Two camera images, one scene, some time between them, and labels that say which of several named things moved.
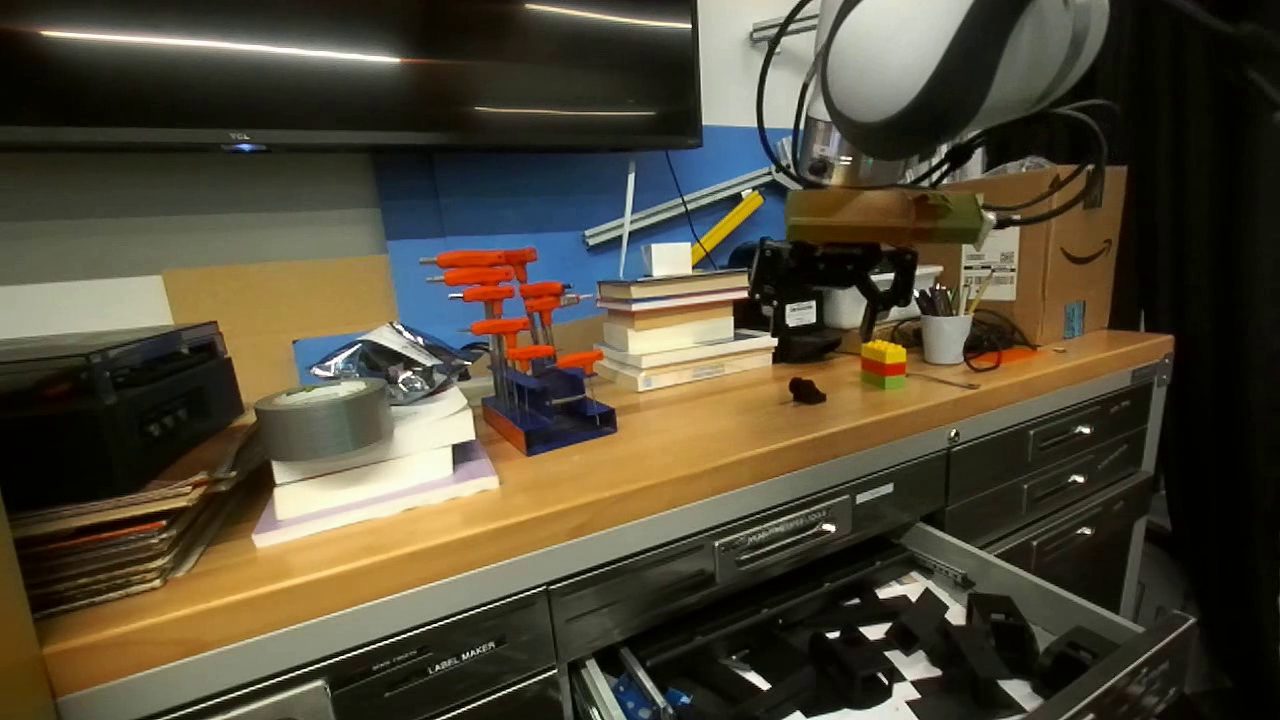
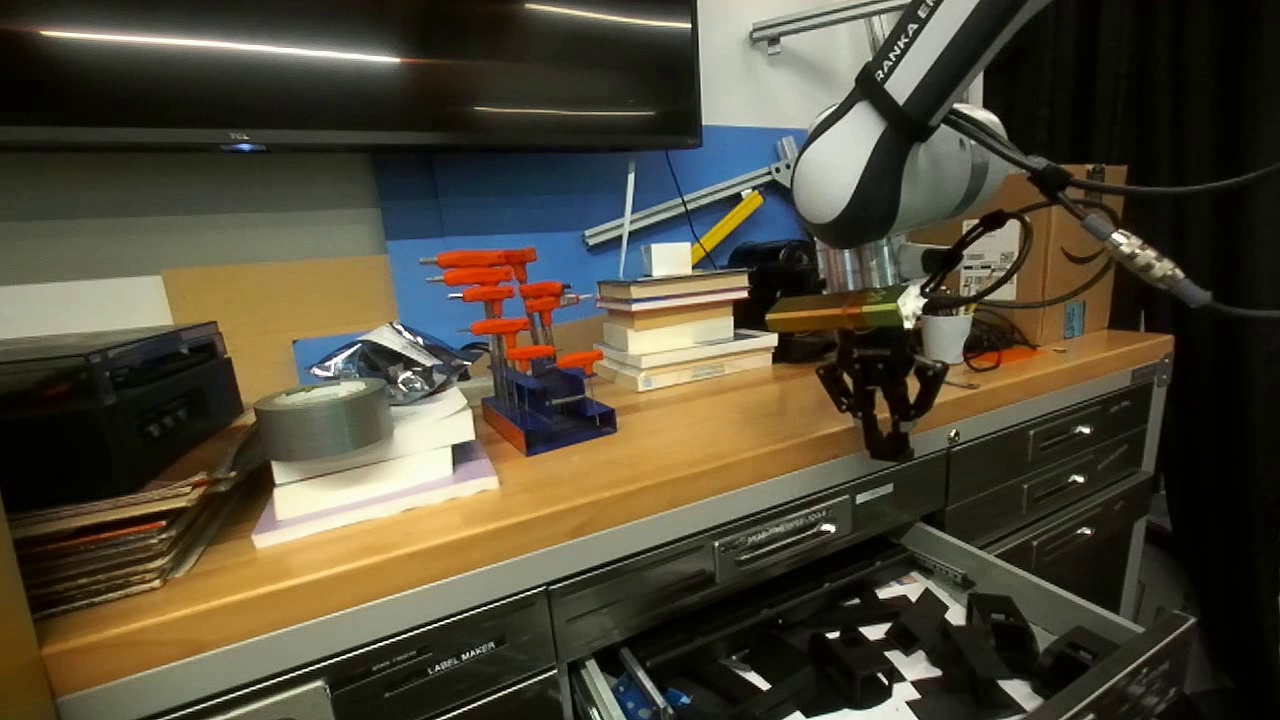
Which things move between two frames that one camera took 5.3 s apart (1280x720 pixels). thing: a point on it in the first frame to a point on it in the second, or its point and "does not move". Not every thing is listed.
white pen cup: x=947 y=336 does not move
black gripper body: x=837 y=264 to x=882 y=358
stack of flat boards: x=139 y=541 does not move
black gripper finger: x=777 y=277 to x=851 y=386
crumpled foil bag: x=405 y=358 does not move
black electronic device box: x=110 y=407 does not move
